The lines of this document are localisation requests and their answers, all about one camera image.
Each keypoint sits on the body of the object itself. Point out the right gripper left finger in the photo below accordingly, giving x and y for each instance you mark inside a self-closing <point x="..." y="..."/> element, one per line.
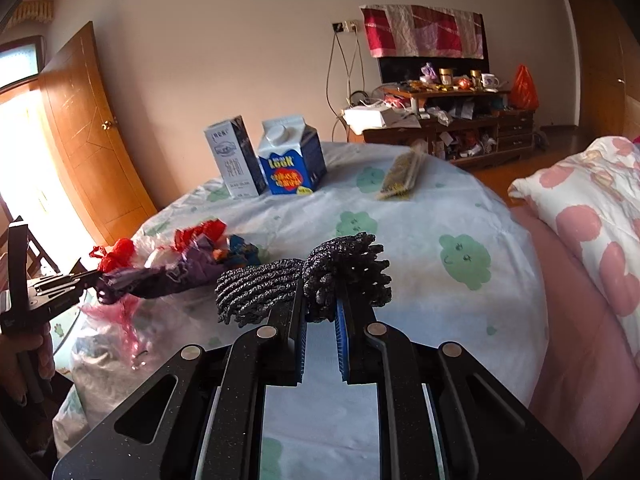
<point x="200" y="415"/>

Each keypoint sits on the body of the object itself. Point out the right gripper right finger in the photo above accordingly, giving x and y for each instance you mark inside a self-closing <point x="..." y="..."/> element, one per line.
<point x="441" y="413"/>

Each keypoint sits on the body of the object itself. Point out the pink translucent plastic bag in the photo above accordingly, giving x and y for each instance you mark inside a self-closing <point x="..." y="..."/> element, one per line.
<point x="120" y="316"/>

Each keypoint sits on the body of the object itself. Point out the purple snack wrapper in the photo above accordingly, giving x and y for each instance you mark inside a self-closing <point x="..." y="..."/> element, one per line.
<point x="196" y="267"/>

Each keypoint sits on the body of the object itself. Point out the black speckled foam net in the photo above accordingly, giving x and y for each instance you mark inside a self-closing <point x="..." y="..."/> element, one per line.
<point x="344" y="264"/>

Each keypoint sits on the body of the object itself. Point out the red crinkled wrapper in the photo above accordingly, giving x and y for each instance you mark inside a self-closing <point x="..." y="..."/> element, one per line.
<point x="213" y="230"/>

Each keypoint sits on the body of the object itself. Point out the red plastic bag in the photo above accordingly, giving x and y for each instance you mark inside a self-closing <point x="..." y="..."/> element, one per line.
<point x="118" y="256"/>

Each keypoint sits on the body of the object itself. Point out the clear white plastic bag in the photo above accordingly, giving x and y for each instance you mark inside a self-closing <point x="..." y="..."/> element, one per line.
<point x="153" y="253"/>

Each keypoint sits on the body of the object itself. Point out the orange blue candy wrapper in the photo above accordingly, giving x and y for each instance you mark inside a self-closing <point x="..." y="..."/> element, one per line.
<point x="234" y="252"/>

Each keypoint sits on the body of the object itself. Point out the dark wooden chair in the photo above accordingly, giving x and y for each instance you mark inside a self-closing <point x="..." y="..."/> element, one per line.
<point x="38" y="262"/>

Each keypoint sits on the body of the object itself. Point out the white green patterned tablecloth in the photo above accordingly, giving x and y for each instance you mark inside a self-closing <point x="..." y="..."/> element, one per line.
<point x="462" y="270"/>

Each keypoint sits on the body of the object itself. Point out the wooden door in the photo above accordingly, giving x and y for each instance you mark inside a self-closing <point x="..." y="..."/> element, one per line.
<point x="92" y="162"/>

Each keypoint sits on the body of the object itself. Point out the flat yellow snack packet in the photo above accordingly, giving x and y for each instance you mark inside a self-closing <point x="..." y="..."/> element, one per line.
<point x="401" y="178"/>

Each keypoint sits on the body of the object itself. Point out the white tall milk carton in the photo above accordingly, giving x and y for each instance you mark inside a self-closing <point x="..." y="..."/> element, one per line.
<point x="235" y="158"/>

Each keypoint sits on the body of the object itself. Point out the pink heart patterned quilt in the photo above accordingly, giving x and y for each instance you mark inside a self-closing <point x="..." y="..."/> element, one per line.
<point x="591" y="201"/>

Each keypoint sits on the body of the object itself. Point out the blue gable-top milk carton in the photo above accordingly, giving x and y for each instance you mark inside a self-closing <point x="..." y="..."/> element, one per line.
<point x="291" y="156"/>

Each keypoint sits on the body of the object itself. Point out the cluttered wooden tv cabinet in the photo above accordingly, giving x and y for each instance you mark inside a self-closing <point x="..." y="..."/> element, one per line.
<point x="470" y="128"/>

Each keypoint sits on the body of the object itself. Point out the orange plastic bag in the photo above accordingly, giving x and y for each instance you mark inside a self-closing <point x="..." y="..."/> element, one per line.
<point x="523" y="94"/>

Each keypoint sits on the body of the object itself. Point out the white mug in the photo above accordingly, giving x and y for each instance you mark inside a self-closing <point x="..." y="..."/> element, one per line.
<point x="490" y="81"/>

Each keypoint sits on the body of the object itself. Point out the red pink cloth cover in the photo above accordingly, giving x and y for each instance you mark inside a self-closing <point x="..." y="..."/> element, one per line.
<point x="410" y="31"/>

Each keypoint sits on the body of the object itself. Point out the dark wooden wardrobe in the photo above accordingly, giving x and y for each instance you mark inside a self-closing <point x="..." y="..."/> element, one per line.
<point x="607" y="67"/>

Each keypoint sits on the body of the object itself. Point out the wall power outlet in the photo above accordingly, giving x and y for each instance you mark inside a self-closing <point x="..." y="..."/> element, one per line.
<point x="345" y="26"/>

